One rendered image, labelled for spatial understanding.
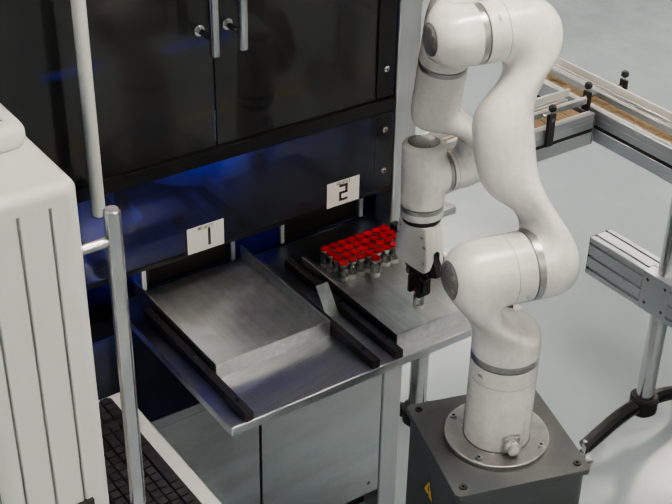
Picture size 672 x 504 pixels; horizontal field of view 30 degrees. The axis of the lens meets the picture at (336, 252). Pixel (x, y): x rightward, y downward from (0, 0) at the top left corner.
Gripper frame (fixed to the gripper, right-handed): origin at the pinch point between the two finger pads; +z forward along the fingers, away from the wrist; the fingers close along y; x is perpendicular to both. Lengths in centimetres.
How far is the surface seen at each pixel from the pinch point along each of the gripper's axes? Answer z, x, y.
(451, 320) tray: 6.5, 3.4, 6.6
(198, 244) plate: -5.9, -33.3, -30.1
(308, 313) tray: 6.4, -18.9, -11.8
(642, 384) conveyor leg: 76, 96, -18
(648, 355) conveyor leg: 66, 96, -17
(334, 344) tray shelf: 8.0, -19.5, -1.6
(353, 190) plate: -6.8, 5.2, -30.0
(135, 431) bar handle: -12, -74, 24
